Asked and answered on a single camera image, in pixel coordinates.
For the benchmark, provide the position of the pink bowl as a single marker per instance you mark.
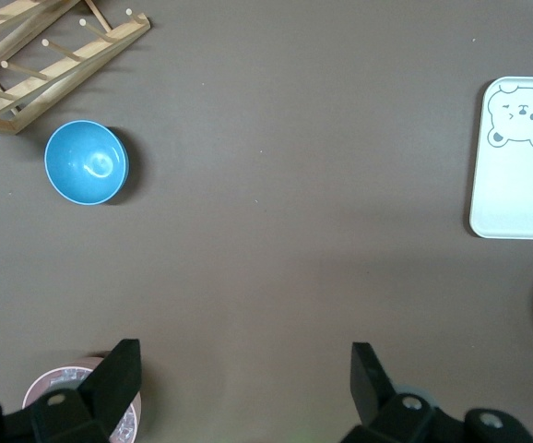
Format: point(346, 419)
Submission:
point(40, 380)

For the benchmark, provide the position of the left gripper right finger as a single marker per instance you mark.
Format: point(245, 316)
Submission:
point(372, 387)

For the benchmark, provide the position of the clear ice cubes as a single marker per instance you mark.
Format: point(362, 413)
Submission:
point(66, 376)

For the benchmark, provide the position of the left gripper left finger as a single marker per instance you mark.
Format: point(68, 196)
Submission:
point(105, 387)

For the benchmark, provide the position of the blue bowl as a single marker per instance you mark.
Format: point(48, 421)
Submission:
point(84, 161)

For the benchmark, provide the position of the wooden peg rack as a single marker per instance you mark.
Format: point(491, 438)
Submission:
point(105, 37)

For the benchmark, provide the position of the cream bear print tray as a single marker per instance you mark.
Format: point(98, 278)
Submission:
point(520, 184)

